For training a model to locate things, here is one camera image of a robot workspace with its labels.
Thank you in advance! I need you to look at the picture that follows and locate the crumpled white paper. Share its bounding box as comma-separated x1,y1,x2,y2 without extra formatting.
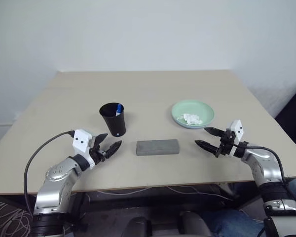
178,113,204,125

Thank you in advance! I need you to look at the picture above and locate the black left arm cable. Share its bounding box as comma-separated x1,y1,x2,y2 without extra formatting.
24,130,76,216

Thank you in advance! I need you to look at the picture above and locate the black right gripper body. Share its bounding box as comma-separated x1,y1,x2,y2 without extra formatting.
215,129,237,158

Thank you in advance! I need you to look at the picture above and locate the thin white cable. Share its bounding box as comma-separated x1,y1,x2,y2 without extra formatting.
87,185,240,202

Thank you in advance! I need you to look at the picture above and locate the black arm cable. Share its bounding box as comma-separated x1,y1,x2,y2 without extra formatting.
234,145,287,185
24,130,76,216

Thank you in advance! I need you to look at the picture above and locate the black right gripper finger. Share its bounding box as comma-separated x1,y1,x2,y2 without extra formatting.
194,139,220,157
203,126,224,138

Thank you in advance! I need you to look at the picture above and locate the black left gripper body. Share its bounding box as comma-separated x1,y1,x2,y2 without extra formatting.
88,136,109,165

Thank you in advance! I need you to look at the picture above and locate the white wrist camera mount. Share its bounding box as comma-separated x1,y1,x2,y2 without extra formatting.
227,119,245,158
72,128,95,170

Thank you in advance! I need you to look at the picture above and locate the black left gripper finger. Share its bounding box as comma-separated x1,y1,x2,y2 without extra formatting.
105,140,123,159
95,133,110,149

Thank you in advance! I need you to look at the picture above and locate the light grey rounded shape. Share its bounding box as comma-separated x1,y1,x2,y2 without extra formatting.
179,211,213,237

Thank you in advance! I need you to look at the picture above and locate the person's blue jeans leg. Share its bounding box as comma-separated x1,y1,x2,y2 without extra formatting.
199,176,296,237

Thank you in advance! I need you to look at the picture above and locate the grey glasses case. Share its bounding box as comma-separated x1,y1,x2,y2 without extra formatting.
135,139,181,157

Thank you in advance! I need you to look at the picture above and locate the light green plate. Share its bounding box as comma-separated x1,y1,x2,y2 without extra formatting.
171,99,216,130

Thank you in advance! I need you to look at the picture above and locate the black plastic cup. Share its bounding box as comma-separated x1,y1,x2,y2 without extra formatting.
99,102,127,138

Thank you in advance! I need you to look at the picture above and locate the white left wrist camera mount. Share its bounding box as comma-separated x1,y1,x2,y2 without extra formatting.
72,128,95,170

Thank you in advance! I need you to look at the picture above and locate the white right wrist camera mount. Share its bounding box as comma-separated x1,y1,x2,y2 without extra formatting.
227,119,245,158

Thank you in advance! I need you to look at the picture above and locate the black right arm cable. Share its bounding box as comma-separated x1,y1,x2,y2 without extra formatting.
234,145,287,185

